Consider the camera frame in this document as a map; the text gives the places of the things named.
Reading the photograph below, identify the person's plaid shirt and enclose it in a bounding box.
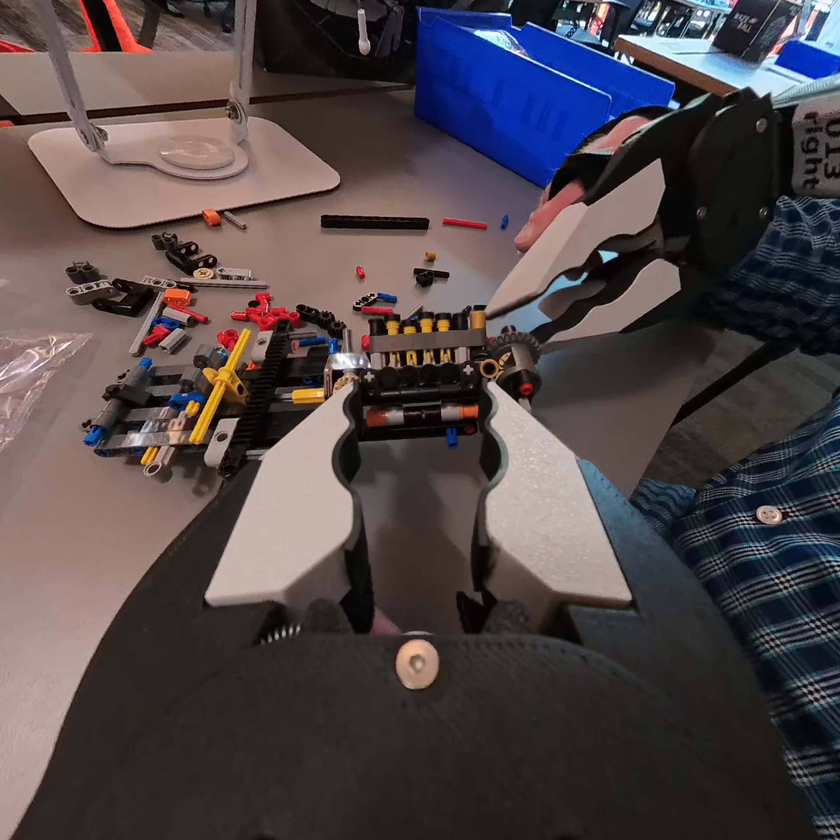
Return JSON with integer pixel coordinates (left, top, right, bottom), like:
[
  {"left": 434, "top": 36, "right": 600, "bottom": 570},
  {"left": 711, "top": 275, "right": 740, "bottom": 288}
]
[{"left": 630, "top": 394, "right": 840, "bottom": 840}]

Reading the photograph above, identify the black cardboard box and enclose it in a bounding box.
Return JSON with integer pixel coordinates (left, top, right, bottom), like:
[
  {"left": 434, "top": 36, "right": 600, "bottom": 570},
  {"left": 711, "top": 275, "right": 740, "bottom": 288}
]
[{"left": 712, "top": 0, "right": 798, "bottom": 63}]

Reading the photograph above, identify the blue plastic bin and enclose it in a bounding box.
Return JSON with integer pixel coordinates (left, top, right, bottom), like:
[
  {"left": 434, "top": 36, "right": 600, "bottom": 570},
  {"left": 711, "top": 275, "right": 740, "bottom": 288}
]
[
  {"left": 774, "top": 38, "right": 840, "bottom": 81},
  {"left": 518, "top": 23, "right": 677, "bottom": 112},
  {"left": 413, "top": 8, "right": 614, "bottom": 189}
]

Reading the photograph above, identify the person's right hand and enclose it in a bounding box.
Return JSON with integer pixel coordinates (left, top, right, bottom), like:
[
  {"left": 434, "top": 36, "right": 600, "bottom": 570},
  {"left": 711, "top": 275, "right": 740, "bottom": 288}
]
[{"left": 514, "top": 113, "right": 658, "bottom": 255}]

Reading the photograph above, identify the pile of loose lego pieces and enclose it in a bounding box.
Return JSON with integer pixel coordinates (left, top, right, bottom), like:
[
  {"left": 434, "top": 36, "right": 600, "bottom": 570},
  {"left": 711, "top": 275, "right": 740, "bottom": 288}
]
[{"left": 64, "top": 230, "right": 347, "bottom": 358}]

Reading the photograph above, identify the clear plastic bag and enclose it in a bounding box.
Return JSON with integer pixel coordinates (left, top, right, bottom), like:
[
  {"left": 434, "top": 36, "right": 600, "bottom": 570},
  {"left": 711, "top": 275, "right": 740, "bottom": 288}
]
[{"left": 0, "top": 331, "right": 93, "bottom": 454}]

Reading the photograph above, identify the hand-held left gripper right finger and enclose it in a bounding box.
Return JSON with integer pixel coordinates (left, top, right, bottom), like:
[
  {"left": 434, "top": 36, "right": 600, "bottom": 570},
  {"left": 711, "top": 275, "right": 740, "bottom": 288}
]
[{"left": 470, "top": 381, "right": 635, "bottom": 634}]

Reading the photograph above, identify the long black lego beam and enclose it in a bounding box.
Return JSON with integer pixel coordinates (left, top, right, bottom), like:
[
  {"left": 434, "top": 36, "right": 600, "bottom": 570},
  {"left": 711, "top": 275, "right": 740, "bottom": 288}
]
[{"left": 320, "top": 214, "right": 431, "bottom": 232}]

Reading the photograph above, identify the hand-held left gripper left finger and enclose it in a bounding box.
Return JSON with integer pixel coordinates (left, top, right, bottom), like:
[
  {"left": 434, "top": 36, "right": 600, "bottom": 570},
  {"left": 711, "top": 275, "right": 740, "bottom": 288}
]
[{"left": 203, "top": 379, "right": 376, "bottom": 634}]

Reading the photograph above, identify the black backpack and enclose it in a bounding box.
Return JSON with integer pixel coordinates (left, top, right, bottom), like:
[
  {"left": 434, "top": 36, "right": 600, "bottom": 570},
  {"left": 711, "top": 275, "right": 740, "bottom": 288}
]
[{"left": 252, "top": 0, "right": 421, "bottom": 85}]

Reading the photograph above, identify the lego car chassis assembly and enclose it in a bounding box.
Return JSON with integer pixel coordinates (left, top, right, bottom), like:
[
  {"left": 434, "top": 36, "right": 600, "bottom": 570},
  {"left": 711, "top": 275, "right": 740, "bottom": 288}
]
[{"left": 82, "top": 305, "right": 547, "bottom": 478}]

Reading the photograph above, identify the black table leg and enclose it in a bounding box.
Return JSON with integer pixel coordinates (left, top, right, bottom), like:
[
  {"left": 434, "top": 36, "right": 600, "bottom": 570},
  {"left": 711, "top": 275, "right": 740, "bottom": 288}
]
[{"left": 672, "top": 335, "right": 811, "bottom": 424}]

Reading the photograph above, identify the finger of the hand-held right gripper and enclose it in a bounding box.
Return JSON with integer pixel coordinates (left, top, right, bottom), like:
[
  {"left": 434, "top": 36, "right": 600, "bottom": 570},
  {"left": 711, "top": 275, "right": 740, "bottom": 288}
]
[
  {"left": 484, "top": 159, "right": 669, "bottom": 320},
  {"left": 528, "top": 252, "right": 685, "bottom": 345}
]

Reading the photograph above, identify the white monitor stand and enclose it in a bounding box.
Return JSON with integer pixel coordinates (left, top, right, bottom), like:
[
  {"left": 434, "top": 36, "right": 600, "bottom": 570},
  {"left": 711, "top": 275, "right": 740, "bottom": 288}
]
[{"left": 28, "top": 0, "right": 342, "bottom": 229}]

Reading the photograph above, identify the person's right forearm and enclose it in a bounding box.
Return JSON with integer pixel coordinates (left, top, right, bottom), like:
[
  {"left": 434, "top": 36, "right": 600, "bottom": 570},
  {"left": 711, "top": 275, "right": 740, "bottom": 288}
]
[{"left": 701, "top": 196, "right": 840, "bottom": 360}]

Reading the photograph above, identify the orange frame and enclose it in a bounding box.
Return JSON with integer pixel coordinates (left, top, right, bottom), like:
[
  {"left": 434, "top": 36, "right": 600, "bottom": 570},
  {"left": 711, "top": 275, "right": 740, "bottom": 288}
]
[{"left": 79, "top": 0, "right": 155, "bottom": 53}]

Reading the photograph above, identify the wooden background table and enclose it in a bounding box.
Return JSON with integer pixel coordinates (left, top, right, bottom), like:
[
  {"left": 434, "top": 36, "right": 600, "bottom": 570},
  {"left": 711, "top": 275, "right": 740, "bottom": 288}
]
[{"left": 613, "top": 33, "right": 815, "bottom": 99}]

